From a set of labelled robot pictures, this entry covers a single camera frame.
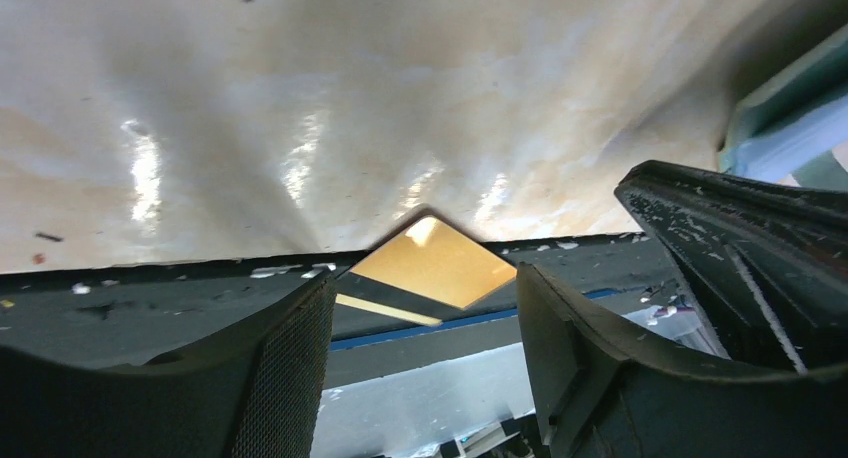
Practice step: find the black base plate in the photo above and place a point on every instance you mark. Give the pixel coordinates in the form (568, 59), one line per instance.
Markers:
(108, 317)

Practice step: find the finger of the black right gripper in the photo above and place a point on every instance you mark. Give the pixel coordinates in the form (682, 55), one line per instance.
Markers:
(765, 264)

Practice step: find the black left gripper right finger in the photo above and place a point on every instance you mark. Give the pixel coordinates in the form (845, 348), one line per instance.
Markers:
(604, 386)

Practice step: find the green leather card holder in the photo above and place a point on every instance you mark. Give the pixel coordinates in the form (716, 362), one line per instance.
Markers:
(792, 130)

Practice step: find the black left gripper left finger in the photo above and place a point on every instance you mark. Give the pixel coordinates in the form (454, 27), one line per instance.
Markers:
(251, 389)

